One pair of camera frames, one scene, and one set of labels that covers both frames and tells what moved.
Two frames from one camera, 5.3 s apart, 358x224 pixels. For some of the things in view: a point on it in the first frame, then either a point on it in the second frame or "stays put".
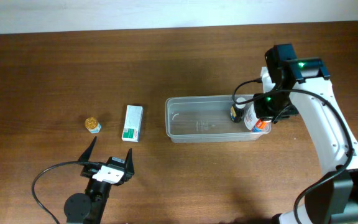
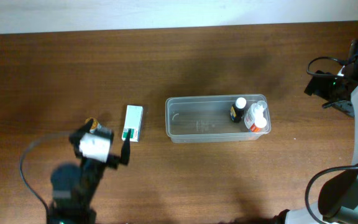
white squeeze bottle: (250, 118) stays put
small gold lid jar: (92, 125) stays put
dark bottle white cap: (237, 110) stays put
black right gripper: (263, 114) -> (321, 90)
